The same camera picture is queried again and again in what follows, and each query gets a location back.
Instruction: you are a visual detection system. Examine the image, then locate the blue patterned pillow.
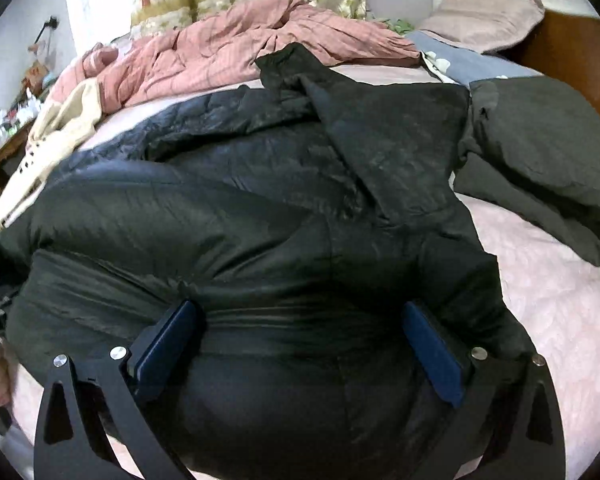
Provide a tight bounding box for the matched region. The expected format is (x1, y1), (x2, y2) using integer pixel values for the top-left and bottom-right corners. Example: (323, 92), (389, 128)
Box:
(405, 30), (542, 87)

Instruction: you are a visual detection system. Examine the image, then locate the brown wooden headboard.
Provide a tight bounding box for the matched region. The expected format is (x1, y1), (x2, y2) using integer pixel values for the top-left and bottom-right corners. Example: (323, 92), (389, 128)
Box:
(496, 9), (600, 114)

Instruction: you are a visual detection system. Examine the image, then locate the cluttered wooden side table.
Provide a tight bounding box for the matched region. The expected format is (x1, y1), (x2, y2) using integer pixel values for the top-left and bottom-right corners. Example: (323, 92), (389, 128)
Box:
(0, 61), (55, 196)

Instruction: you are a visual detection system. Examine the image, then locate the beige pillow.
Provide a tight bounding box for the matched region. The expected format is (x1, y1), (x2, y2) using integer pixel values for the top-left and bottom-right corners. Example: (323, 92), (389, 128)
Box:
(417, 0), (545, 54)

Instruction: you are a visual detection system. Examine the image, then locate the dark green folded garment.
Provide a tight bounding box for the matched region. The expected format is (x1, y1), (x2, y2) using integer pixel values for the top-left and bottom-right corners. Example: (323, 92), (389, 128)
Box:
(454, 77), (600, 268)

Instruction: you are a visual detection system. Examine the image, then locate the pink plaid quilt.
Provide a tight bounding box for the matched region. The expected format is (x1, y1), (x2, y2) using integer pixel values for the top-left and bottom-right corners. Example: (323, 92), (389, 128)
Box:
(48, 0), (419, 114)

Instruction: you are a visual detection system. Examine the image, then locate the cream printed sweatshirt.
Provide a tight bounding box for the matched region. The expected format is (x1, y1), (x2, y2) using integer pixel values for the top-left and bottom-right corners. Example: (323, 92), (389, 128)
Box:
(0, 78), (102, 231)

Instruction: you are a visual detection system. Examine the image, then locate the black puffer jacket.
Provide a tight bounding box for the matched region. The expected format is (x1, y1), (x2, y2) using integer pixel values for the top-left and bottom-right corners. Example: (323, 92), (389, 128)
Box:
(0, 44), (533, 479)

